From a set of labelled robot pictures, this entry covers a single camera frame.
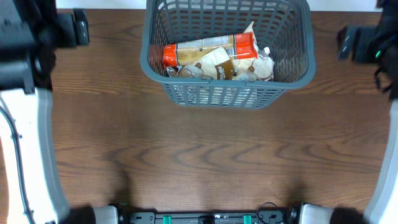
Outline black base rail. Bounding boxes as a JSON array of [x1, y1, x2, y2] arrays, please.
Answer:
[[118, 208, 291, 224]]

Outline orange spaghetti package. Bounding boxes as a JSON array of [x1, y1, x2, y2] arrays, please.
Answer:
[[162, 32, 258, 67]]

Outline beige pouch white contents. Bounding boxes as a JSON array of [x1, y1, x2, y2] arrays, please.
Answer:
[[232, 21, 274, 82]]

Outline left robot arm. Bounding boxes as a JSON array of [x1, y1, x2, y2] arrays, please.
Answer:
[[1, 0, 119, 223]]

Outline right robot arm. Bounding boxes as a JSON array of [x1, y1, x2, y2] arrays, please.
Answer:
[[289, 11, 397, 223]]

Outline beige dried mushroom pouch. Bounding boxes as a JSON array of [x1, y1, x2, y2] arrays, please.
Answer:
[[166, 47, 234, 80]]

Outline grey plastic lattice basket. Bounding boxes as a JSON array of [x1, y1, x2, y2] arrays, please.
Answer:
[[140, 0, 316, 109]]

